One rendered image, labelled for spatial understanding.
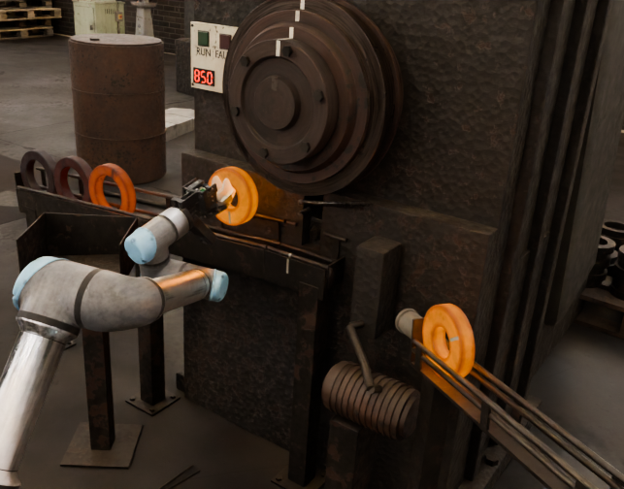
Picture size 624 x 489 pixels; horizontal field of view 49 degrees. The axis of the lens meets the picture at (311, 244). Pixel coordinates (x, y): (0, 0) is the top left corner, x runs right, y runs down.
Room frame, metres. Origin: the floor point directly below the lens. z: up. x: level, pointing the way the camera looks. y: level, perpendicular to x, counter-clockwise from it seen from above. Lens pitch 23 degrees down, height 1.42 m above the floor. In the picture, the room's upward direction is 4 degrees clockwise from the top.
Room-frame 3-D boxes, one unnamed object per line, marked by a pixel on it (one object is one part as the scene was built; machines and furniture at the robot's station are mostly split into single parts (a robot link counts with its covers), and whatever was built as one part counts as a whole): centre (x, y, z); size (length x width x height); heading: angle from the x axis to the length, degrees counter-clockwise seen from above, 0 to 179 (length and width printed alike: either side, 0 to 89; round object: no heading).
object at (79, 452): (1.71, 0.62, 0.36); 0.26 x 0.20 x 0.72; 92
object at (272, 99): (1.58, 0.09, 1.11); 0.28 x 0.06 x 0.28; 57
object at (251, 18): (1.66, 0.04, 1.11); 0.47 x 0.06 x 0.47; 57
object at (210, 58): (1.94, 0.26, 1.15); 0.26 x 0.02 x 0.18; 57
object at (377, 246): (1.54, -0.17, 0.68); 0.11 x 0.08 x 0.24; 147
